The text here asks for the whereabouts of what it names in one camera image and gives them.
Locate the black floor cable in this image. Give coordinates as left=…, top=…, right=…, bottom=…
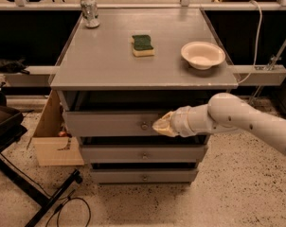
left=44, top=189, right=92, bottom=227

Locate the white bowl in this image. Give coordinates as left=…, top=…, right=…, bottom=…
left=181, top=42, right=225, bottom=70

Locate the white cable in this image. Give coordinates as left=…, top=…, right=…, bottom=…
left=237, top=0, right=264, bottom=85

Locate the grey drawer cabinet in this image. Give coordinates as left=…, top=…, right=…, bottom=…
left=49, top=7, right=239, bottom=184

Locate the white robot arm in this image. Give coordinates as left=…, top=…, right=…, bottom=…
left=152, top=93, right=286, bottom=156

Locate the grey drawer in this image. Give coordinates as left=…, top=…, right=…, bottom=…
left=63, top=111, right=166, bottom=137
left=80, top=144, right=207, bottom=164
left=92, top=163, right=198, bottom=183

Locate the grey bottom drawer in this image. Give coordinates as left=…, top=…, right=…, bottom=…
left=92, top=163, right=198, bottom=183

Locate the grey top drawer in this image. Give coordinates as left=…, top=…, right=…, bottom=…
left=63, top=111, right=166, bottom=137

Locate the metal railing beam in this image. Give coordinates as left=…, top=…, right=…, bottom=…
left=0, top=65, right=286, bottom=87

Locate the cardboard box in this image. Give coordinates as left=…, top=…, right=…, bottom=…
left=32, top=91, right=84, bottom=166

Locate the black stand frame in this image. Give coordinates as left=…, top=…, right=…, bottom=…
left=0, top=86, right=92, bottom=227

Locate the green yellow sponge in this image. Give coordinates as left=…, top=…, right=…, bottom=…
left=132, top=35, right=154, bottom=57

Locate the grey middle drawer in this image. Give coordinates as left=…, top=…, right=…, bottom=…
left=80, top=144, right=207, bottom=164

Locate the black cloth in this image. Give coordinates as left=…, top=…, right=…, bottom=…
left=0, top=59, right=30, bottom=75

